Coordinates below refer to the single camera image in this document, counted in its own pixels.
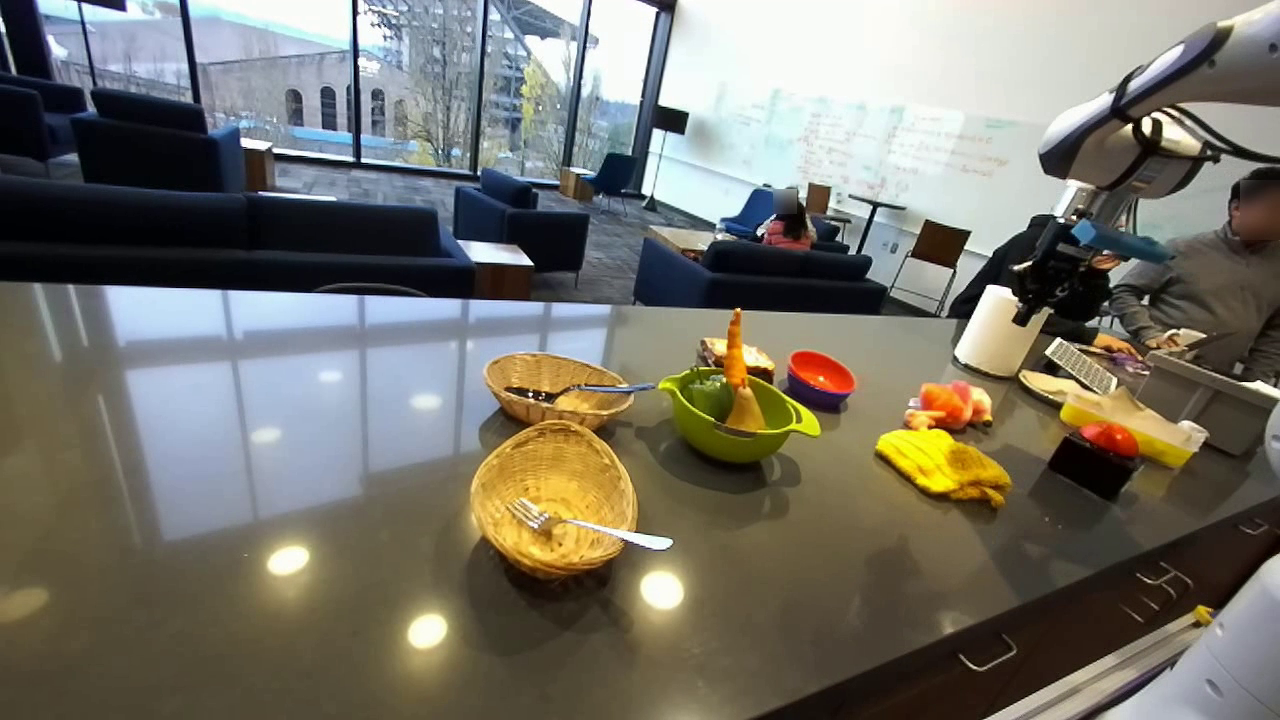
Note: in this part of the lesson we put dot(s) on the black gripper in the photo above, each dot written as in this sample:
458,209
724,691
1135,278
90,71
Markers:
1055,275

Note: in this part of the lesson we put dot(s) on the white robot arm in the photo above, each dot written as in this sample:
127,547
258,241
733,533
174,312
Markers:
1145,142

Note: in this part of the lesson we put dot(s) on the white paper towel roll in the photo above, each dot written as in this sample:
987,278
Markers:
995,339

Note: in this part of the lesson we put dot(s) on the wooden chair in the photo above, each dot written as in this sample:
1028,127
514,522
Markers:
936,245

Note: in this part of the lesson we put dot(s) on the pink flamingo plush toy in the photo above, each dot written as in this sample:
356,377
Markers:
948,406

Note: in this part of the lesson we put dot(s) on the person in grey sweater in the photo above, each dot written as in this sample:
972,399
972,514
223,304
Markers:
1217,294

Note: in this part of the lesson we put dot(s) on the clear yellow-lidded container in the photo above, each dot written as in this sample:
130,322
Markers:
1166,441

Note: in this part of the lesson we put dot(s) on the yellow knitted cloth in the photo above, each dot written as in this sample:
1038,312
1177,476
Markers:
947,465

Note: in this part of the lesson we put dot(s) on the red and blue bowl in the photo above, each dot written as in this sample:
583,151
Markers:
818,383

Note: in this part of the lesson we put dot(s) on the orange toy carrot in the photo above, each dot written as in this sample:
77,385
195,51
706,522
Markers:
736,383

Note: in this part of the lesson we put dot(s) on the toy bread slice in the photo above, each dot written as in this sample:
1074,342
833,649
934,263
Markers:
750,356

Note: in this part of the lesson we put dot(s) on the green plastic bowl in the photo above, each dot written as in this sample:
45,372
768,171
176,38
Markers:
700,400

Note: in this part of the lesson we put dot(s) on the silver spoon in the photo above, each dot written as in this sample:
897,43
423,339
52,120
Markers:
553,392

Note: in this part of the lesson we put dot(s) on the small round wicker basket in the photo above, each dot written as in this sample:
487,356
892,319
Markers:
546,369

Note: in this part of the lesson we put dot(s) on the large oval wicker basket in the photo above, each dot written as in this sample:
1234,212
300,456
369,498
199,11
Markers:
535,493

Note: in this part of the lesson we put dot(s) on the dark blue armchair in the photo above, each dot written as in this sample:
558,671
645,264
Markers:
505,209

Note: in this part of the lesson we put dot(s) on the silver fork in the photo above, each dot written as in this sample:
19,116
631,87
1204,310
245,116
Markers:
587,525

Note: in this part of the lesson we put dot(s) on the dark blue sofa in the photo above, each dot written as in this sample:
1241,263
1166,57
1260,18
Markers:
113,235

